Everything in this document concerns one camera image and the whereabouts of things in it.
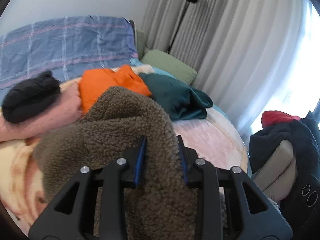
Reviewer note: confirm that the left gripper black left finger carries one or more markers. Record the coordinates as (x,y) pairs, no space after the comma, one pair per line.
(91,204)

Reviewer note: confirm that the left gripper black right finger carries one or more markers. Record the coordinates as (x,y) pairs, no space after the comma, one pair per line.
(229,204)

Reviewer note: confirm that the brown sherpa fleece jacket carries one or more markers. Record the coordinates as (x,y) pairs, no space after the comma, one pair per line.
(163,207)

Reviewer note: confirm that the dark clothes pile on chair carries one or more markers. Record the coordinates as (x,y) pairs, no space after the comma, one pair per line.
(302,204)

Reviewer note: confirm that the pink cream plush blanket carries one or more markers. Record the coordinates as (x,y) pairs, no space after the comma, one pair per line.
(214,138)

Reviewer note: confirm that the red garment on chair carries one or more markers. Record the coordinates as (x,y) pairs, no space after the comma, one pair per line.
(269,118)

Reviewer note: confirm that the pink quilted jacket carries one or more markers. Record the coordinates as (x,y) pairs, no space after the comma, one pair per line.
(66,110)

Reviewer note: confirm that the black puffer jacket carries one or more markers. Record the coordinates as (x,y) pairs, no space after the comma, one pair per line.
(31,97)

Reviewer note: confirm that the dark green velvet garment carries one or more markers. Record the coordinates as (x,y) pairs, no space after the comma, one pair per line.
(179,100)

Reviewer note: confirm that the orange puffer jacket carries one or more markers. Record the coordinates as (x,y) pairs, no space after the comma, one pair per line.
(95,82)

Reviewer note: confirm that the blue plaid bed sheet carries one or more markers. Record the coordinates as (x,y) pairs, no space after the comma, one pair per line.
(66,47)

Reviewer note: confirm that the green pillow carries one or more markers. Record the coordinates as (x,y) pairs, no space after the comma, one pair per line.
(165,64)

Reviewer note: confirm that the white pleated curtain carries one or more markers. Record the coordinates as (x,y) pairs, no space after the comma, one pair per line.
(250,55)

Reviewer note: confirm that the black floor lamp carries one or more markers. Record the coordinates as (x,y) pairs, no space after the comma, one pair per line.
(185,8)

